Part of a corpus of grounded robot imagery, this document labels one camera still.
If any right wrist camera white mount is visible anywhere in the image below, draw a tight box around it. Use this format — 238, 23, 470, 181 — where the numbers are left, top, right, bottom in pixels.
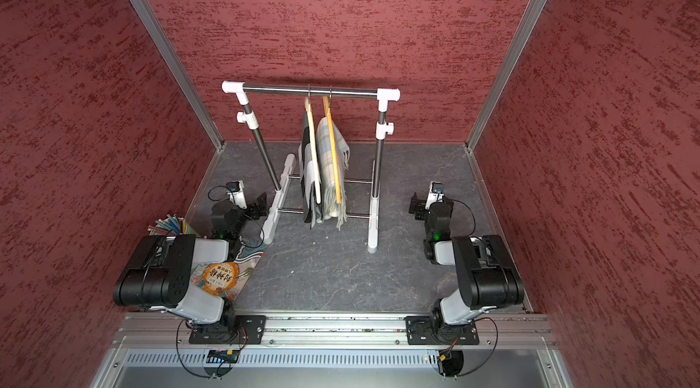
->
425, 181, 444, 209

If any grey black checkered mat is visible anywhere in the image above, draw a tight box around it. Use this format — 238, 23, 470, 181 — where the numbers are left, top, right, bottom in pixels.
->
298, 113, 324, 229

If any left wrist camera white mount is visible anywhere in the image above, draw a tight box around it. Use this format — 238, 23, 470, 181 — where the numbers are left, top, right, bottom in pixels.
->
224, 180, 247, 209

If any blue cream plaid scarf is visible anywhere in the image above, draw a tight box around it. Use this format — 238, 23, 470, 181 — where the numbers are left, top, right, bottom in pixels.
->
316, 117, 350, 229

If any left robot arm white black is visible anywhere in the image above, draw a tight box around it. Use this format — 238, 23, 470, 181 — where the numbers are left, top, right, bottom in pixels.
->
112, 193, 269, 325

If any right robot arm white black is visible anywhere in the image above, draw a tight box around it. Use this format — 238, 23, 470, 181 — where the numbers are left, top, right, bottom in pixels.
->
408, 195, 525, 330

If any orange plastic hanger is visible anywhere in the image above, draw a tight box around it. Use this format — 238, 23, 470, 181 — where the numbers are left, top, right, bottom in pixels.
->
323, 87, 343, 205

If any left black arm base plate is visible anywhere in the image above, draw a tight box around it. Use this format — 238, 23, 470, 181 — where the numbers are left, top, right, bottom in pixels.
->
189, 315, 267, 345

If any aluminium front rail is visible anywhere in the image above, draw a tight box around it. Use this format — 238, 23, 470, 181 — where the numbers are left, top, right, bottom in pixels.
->
108, 310, 553, 351

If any aluminium corner post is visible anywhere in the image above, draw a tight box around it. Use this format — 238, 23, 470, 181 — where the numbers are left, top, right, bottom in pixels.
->
129, 0, 225, 152
466, 0, 548, 155

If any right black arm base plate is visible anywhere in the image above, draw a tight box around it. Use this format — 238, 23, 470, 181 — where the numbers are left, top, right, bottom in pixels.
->
404, 316, 479, 346

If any green cup with straws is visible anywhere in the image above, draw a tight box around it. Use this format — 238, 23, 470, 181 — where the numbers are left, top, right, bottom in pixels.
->
148, 215, 191, 237

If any left aluminium corner post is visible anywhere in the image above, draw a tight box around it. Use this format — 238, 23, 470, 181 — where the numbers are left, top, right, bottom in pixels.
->
129, 0, 225, 152

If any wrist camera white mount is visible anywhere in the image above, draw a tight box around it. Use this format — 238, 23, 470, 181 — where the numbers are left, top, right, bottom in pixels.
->
425, 181, 444, 209
224, 180, 247, 209

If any right aluminium corner post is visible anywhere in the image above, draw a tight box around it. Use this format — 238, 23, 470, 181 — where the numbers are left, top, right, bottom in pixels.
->
466, 0, 548, 155

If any white and steel clothes rack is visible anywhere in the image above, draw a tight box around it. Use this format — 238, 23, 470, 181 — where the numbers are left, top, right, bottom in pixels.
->
222, 81, 401, 254

